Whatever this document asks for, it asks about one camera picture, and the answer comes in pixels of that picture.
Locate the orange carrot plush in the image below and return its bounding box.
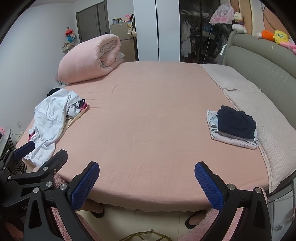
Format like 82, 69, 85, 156
256, 30, 274, 40

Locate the white wardrobe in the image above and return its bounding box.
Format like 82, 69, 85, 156
133, 0, 181, 62

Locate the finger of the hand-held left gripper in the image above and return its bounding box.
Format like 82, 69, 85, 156
0, 141, 36, 172
7, 149, 69, 197

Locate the yellow sponge plush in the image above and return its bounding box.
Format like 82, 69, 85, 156
273, 30, 289, 44

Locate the large beige dotted pillow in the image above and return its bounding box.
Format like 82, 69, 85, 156
223, 89, 296, 194

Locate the black wire rack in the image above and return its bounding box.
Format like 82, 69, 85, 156
0, 128, 25, 174

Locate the bed with pink sheet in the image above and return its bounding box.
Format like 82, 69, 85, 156
15, 61, 296, 212

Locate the white plush toy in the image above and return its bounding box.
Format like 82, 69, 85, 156
231, 23, 248, 34

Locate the beige cabinet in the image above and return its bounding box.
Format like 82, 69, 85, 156
110, 22, 139, 62

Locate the glass door wardrobe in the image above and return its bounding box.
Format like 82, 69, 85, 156
179, 0, 232, 65

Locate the folded white printed garment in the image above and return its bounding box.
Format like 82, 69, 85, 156
206, 110, 258, 142

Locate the rolled pink quilt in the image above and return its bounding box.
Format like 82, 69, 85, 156
57, 34, 125, 84

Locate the pink fleece pajamas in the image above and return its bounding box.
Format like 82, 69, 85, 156
5, 174, 269, 241

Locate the pink printed umbrella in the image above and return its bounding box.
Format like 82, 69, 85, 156
209, 3, 235, 25

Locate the pink plush toy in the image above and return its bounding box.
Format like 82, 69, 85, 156
280, 38, 296, 55

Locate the white bedside cabinet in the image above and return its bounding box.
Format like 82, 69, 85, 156
266, 183, 296, 241

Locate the grey padded headboard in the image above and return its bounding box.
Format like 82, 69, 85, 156
223, 31, 296, 130

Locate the pile of unfolded clothes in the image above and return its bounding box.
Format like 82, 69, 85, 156
62, 108, 87, 133

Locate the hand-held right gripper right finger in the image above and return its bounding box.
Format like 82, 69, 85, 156
194, 161, 272, 241

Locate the small beige dotted pillow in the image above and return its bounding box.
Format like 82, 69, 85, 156
200, 64, 262, 92

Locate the dark grey door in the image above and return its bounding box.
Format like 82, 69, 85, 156
76, 1, 108, 43

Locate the light blue shirt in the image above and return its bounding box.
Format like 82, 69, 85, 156
24, 89, 80, 168

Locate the folded navy garment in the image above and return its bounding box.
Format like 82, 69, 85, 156
217, 105, 257, 140

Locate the white shelf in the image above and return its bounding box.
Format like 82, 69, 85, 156
61, 42, 77, 56

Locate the cream hanging bag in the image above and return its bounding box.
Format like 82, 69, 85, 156
127, 20, 137, 39

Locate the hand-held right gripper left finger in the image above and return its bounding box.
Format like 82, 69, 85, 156
23, 161, 100, 241

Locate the black slipper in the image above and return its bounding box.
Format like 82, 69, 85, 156
90, 203, 105, 219
185, 212, 206, 230

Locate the red hat doll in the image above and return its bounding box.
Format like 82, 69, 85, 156
65, 27, 78, 43

